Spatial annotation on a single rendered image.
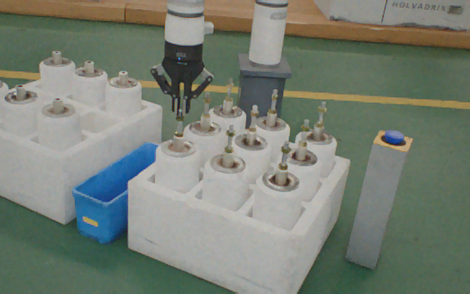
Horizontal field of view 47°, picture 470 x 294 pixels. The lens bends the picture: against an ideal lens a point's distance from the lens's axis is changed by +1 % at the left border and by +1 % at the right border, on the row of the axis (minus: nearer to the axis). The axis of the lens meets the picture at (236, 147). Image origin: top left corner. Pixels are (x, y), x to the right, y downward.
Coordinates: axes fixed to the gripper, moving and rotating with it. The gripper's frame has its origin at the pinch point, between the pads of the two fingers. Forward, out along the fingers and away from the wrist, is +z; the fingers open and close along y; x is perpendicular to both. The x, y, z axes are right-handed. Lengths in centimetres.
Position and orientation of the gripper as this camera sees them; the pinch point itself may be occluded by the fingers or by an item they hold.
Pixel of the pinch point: (180, 105)
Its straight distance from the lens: 110.5
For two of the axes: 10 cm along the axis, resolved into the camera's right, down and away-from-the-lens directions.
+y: 9.9, 1.5, -0.8
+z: -0.9, 8.8, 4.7
